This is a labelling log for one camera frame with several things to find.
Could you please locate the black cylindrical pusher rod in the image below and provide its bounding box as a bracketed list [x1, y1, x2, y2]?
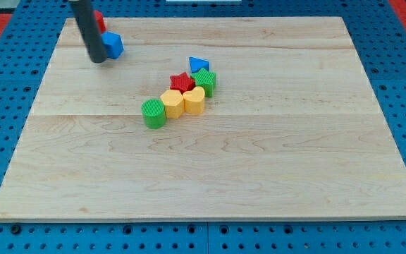
[68, 0, 107, 64]

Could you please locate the red star block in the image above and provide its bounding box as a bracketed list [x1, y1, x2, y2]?
[170, 72, 195, 94]

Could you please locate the green star block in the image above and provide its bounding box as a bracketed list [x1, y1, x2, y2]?
[191, 68, 216, 98]

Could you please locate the red block behind rod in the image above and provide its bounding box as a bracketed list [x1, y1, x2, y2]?
[93, 10, 106, 34]

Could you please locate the blue cube block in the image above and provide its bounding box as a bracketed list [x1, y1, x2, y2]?
[101, 31, 124, 59]

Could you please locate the green cylinder block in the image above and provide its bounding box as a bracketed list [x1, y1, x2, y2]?
[141, 99, 166, 129]

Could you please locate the blue triangle block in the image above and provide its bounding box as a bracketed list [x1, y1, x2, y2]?
[189, 56, 210, 73]

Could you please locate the yellow pentagon block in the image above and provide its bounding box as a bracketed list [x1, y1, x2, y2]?
[160, 90, 185, 119]

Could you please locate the yellow heart block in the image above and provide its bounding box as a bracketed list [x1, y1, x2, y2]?
[183, 86, 205, 114]

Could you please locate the light wooden board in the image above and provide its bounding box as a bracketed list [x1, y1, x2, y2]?
[0, 16, 406, 223]

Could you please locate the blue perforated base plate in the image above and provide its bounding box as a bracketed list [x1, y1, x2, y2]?
[0, 0, 406, 253]

